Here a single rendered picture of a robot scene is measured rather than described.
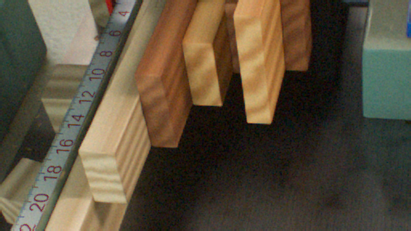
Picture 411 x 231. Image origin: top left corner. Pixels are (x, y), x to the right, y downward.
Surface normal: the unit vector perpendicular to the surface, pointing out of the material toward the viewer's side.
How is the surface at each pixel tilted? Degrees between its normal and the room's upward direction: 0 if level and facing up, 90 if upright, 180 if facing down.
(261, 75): 86
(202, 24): 4
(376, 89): 90
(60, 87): 0
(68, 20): 0
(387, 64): 90
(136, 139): 90
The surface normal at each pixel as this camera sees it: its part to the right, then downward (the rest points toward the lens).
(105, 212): 0.97, 0.06
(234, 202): -0.14, -0.68
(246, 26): -0.22, 0.68
